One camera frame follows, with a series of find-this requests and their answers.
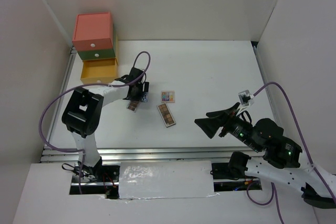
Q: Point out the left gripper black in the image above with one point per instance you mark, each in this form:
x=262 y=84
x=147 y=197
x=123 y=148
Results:
x=143 y=95

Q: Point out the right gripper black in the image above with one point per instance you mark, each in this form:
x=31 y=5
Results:
x=209 y=125

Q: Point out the long pink-brown eyeshadow palette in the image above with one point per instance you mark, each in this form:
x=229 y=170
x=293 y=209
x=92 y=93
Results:
x=133 y=105

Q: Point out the colourful square eyeshadow palette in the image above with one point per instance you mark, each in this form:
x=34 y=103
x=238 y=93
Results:
x=167 y=96

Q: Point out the brown eyeshadow palette silver case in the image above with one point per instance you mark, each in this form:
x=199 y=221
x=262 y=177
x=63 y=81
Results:
x=166 y=115

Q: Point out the green drawer box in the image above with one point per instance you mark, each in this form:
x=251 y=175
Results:
x=110 y=53

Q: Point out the coral top drawer box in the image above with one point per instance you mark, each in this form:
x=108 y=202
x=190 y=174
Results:
x=93 y=31

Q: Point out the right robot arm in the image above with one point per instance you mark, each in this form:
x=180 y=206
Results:
x=283 y=161

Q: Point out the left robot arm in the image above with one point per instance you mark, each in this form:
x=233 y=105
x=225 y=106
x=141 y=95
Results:
x=83 y=111

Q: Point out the white foil-edged cover panel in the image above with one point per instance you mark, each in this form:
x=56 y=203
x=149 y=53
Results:
x=155 y=180

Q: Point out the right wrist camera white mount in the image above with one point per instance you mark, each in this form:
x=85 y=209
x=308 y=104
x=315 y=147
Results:
x=246 y=100

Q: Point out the aluminium table rail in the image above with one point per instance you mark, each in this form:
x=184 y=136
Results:
x=111 y=156

